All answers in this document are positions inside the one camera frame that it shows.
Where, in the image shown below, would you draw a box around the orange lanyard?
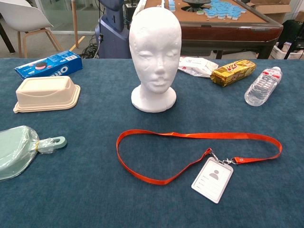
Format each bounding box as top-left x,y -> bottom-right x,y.
116,129 -> 283,204

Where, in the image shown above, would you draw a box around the white foam mannequin head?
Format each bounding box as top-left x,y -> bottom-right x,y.
129,6 -> 182,113

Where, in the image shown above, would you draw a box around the white snack packet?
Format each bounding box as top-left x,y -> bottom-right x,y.
178,56 -> 219,78

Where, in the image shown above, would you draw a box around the blue grey machine base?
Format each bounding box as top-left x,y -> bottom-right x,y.
95,0 -> 133,59

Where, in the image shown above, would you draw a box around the gold biscuit packet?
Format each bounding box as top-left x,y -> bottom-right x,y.
210,59 -> 257,87

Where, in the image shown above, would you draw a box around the blue table cloth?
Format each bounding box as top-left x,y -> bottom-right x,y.
0,58 -> 304,228

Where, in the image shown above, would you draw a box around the brown mahjong table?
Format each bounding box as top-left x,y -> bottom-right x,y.
143,0 -> 284,59

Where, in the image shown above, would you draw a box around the beige plastic lunch box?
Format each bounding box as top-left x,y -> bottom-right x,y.
13,76 -> 81,114

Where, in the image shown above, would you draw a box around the clear plastic water bottle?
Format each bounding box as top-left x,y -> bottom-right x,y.
244,66 -> 283,107

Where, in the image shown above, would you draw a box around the blue Oreo cookie box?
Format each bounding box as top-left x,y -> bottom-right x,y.
13,50 -> 84,81

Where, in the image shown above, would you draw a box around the wooden pole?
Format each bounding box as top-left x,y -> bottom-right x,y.
71,0 -> 79,49

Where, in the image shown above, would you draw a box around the black round disc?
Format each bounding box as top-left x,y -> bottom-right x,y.
181,0 -> 211,12

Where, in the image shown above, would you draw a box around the white storage crate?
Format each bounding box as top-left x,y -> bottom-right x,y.
270,42 -> 304,60

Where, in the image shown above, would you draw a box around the cardboard box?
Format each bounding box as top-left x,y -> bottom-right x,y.
246,0 -> 292,24

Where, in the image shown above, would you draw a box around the white chair with wooden legs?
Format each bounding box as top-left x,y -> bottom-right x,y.
0,0 -> 64,59

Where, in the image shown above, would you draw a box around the black bag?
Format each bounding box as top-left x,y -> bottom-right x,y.
276,19 -> 304,60

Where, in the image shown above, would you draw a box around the floor cable bundle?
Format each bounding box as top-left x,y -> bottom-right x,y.
82,35 -> 100,59

